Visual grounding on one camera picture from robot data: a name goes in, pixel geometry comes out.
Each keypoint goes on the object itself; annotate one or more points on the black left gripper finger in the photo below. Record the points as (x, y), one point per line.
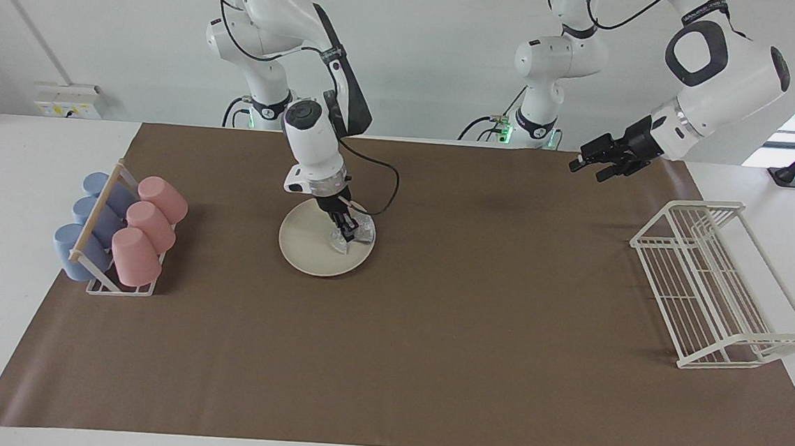
(612, 171)
(599, 146)

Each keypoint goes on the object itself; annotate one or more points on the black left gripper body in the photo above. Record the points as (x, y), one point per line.
(641, 142)

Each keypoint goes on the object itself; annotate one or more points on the pink plastic cup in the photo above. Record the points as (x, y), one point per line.
(152, 225)
(135, 257)
(163, 197)

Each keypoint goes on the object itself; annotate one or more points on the brown table mat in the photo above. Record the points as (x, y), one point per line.
(430, 358)

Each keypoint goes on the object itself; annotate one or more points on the white wall socket box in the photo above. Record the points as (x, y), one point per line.
(70, 101)

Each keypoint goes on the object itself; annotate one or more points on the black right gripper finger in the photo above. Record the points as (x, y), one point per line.
(351, 221)
(344, 228)

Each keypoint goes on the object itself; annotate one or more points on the cream round plate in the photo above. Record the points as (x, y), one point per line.
(305, 244)

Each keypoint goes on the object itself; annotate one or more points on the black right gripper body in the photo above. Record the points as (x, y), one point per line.
(334, 201)

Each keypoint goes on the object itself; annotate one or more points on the cup rack with wooden rod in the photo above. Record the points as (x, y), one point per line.
(97, 216)

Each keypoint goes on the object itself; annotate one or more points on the blue plastic cup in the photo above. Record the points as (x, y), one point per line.
(96, 182)
(70, 252)
(87, 210)

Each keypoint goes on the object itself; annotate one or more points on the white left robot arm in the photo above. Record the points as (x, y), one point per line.
(730, 71)

